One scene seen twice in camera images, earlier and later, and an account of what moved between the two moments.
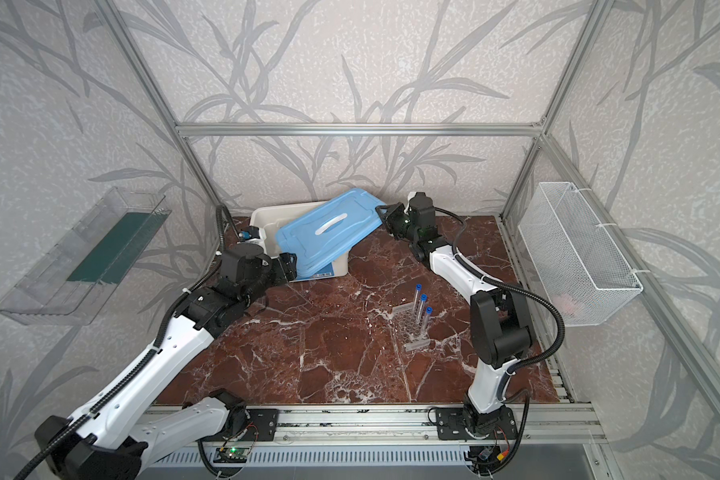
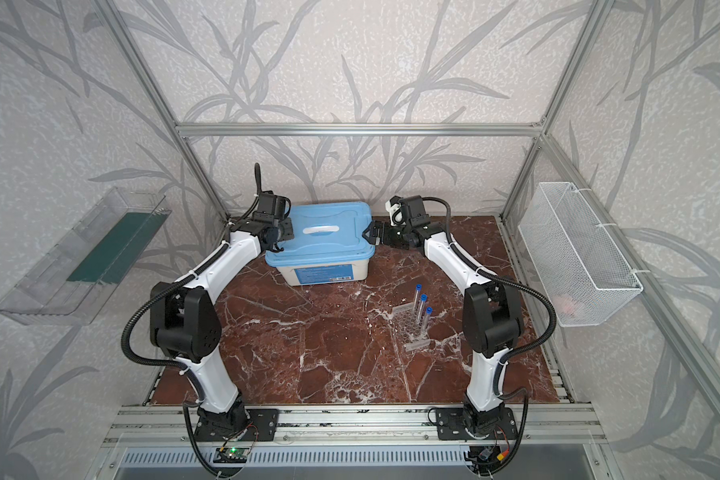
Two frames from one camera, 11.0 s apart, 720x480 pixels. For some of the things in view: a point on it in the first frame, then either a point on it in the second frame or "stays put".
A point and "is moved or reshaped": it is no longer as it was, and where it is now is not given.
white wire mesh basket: (573, 257) stays put
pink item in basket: (565, 302) stays put
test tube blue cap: (418, 289) stays put
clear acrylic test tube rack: (408, 327) stays put
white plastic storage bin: (267, 219) is moved or reshaped
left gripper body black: (285, 266) -> (279, 231)
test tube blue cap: (424, 298) stays put
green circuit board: (231, 455) stays put
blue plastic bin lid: (320, 238) is moved or reshaped
